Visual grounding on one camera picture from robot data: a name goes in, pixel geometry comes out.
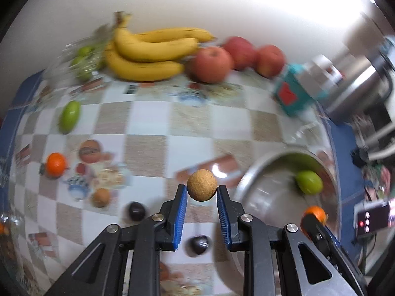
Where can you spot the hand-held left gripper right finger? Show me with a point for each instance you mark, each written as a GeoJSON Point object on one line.
{"type": "Point", "coordinates": [222, 219]}

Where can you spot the brown longan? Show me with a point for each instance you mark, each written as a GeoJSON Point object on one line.
{"type": "Point", "coordinates": [201, 185]}
{"type": "Point", "coordinates": [101, 198]}

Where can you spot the metal bowl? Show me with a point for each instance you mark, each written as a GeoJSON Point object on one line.
{"type": "Point", "coordinates": [271, 197]}

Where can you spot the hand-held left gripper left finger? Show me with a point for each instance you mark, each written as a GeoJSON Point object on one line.
{"type": "Point", "coordinates": [180, 219]}

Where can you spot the teal carton red label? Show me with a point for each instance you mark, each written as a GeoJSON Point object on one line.
{"type": "Point", "coordinates": [290, 94]}

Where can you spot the small orange mandarin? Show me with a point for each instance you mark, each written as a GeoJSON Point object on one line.
{"type": "Point", "coordinates": [1, 228]}
{"type": "Point", "coordinates": [56, 164]}
{"type": "Point", "coordinates": [315, 212]}

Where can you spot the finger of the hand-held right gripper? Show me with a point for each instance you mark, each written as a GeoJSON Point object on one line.
{"type": "Point", "coordinates": [319, 234]}

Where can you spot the yellow banana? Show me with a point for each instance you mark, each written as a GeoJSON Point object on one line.
{"type": "Point", "coordinates": [142, 69]}
{"type": "Point", "coordinates": [172, 34]}
{"type": "Point", "coordinates": [154, 50]}

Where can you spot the black device red buttons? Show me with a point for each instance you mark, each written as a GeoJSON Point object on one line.
{"type": "Point", "coordinates": [372, 219]}

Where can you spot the red apple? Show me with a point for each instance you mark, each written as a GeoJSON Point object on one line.
{"type": "Point", "coordinates": [240, 51]}
{"type": "Point", "coordinates": [270, 60]}
{"type": "Point", "coordinates": [212, 64]}

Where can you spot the green jujube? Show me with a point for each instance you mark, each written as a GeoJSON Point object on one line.
{"type": "Point", "coordinates": [85, 71]}
{"type": "Point", "coordinates": [309, 182]}
{"type": "Point", "coordinates": [84, 51]}
{"type": "Point", "coordinates": [70, 116]}

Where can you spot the stainless steel pot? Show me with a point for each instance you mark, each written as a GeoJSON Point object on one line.
{"type": "Point", "coordinates": [358, 89]}

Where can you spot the dark round fruit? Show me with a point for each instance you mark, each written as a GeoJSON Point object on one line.
{"type": "Point", "coordinates": [199, 245]}
{"type": "Point", "coordinates": [136, 211]}

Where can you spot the clear plastic clamshell box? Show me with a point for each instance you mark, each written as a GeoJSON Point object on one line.
{"type": "Point", "coordinates": [68, 58]}

